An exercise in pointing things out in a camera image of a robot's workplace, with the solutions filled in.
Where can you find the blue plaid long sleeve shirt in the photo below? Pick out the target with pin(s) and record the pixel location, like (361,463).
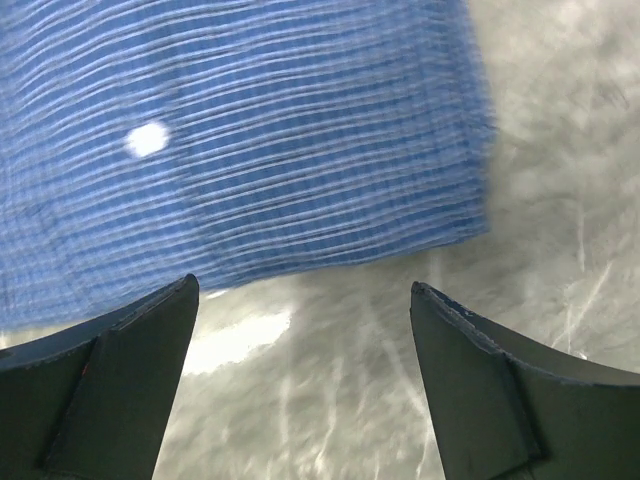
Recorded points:
(233,140)

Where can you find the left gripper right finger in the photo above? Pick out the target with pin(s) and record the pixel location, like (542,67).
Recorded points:
(504,406)

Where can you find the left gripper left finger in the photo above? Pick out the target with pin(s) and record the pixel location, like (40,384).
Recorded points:
(93,401)

